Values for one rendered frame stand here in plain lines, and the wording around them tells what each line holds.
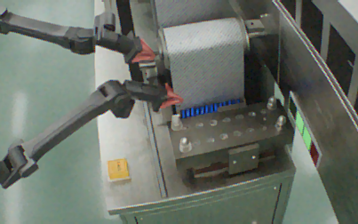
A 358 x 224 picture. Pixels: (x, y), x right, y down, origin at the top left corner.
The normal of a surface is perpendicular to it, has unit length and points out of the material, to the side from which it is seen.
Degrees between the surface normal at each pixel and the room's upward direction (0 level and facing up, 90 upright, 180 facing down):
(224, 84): 90
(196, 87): 90
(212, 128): 0
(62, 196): 0
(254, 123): 0
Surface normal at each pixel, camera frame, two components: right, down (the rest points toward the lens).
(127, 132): -0.10, -0.70
